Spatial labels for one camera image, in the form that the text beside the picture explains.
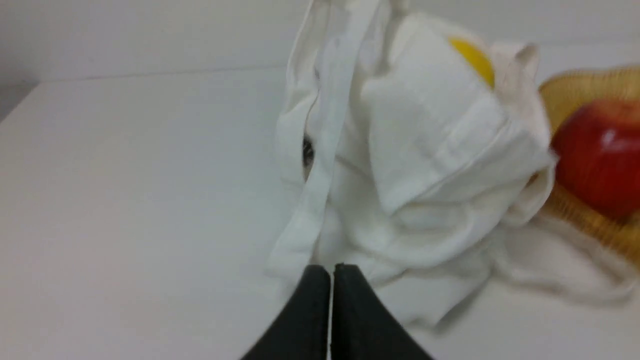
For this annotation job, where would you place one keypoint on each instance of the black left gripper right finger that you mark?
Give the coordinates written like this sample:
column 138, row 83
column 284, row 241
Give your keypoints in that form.
column 361, row 326

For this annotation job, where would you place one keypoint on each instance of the yellow wicker-style fruit plate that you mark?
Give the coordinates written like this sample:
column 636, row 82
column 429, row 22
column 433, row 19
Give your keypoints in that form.
column 562, row 95

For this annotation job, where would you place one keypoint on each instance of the red apple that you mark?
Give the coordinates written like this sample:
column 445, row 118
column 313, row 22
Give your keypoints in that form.
column 598, row 149

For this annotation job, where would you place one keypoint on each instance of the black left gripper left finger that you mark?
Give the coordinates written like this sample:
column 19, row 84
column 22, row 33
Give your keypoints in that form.
column 300, row 331

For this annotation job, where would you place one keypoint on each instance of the white cloth bag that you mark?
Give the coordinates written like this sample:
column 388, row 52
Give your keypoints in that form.
column 401, row 160

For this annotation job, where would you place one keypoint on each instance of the yellow lemon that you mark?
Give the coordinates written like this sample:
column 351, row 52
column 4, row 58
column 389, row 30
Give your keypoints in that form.
column 476, row 58

